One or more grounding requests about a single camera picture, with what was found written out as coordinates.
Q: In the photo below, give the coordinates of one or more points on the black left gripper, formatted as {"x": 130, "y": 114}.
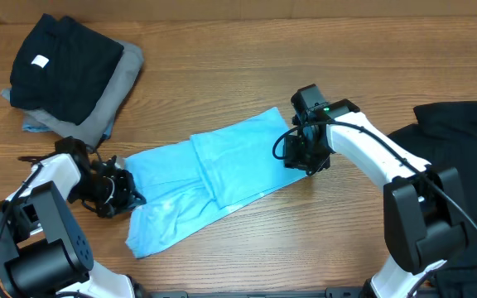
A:
{"x": 129, "y": 198}

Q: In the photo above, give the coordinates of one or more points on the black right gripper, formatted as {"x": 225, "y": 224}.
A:
{"x": 294, "y": 161}

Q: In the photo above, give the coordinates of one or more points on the light blue printed t-shirt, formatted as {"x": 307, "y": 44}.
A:
{"x": 191, "y": 184}

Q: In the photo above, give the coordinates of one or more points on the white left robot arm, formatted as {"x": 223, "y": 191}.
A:
{"x": 43, "y": 250}

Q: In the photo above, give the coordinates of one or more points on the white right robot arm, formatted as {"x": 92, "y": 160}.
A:
{"x": 423, "y": 224}

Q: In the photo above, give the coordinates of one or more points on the folded grey garment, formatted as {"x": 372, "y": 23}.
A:
{"x": 98, "y": 126}

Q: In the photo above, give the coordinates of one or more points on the folded black garment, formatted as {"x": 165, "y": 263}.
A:
{"x": 63, "y": 67}

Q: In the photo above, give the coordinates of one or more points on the black cloth pile right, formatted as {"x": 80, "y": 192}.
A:
{"x": 446, "y": 135}

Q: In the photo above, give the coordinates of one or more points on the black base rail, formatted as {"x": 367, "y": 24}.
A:
{"x": 330, "y": 292}

